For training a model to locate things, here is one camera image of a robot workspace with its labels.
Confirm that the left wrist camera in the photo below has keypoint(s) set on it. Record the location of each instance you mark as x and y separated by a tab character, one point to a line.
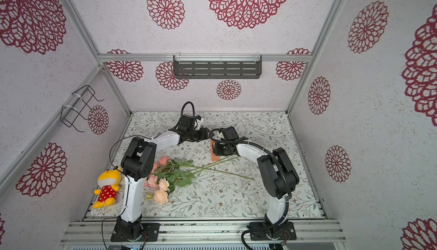
197	122

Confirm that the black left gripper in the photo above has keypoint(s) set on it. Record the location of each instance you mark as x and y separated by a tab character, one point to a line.
204	134

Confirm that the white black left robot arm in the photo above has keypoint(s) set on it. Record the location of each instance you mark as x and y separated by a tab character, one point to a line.
139	158

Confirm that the black wire wall basket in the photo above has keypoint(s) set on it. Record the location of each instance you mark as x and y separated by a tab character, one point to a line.
70	113

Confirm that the cream artificial rose stem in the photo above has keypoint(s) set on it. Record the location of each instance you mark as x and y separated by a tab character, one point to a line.
177	181

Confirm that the yellow plush toy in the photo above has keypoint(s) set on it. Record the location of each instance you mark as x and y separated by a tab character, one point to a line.
108	183

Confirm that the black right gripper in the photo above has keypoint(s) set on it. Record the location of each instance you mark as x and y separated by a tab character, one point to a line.
221	148

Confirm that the dark grey wall shelf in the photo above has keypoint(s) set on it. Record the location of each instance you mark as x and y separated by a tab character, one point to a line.
217	67

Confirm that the pink artificial rose stem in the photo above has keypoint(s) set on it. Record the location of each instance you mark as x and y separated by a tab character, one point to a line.
170	171

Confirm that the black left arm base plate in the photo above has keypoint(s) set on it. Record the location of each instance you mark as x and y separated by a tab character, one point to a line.
140	232

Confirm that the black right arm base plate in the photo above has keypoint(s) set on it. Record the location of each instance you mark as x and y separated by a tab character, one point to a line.
285	231

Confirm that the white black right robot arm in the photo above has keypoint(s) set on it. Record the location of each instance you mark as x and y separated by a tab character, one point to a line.
277	171

